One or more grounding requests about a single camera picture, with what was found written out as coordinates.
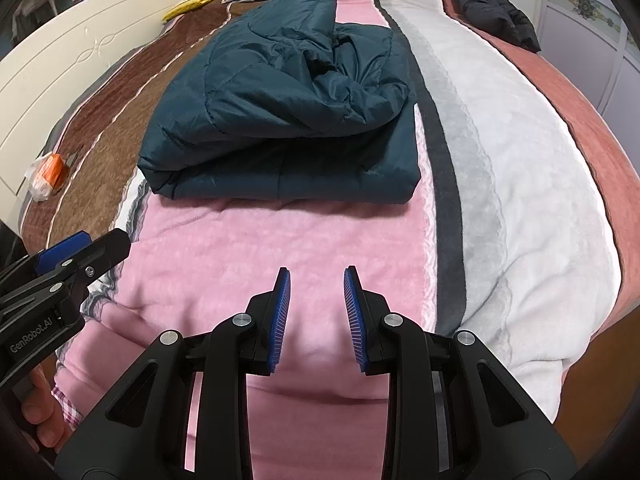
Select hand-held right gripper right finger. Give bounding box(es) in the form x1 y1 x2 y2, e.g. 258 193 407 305
343 266 577 480

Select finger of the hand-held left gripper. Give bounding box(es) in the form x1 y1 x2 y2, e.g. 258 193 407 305
0 228 132 311
0 232 92 286

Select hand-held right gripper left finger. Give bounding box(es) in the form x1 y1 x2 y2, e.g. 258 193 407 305
52 266 292 480

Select dark teal puffer jacket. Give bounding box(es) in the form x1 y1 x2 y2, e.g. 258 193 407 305
137 0 420 205

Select person's left hand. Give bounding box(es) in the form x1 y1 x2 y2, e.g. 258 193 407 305
19 364 70 455

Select pink plaid cloth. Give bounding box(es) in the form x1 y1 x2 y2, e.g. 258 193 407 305
49 384 85 428

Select orange and white packet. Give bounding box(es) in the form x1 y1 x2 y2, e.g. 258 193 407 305
23 152 69 204

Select pink grey white plush blanket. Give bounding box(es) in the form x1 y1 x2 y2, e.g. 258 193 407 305
50 0 624 480

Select cream wooden headboard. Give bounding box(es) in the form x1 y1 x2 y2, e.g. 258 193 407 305
0 0 177 207

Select yellow pillow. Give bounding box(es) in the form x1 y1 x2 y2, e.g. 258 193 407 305
162 0 242 24

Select black puffer jacket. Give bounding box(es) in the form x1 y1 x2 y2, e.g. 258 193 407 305
443 0 543 54

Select white wardrobe with ornaments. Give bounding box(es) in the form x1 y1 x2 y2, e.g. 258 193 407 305
535 0 640 128

